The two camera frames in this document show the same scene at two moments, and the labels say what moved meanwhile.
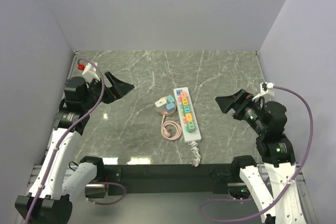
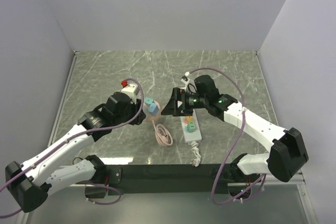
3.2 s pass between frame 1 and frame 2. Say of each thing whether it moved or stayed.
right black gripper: moved
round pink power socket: moved
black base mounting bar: stayed
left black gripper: moved
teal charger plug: moved
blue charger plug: moved
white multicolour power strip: stayed
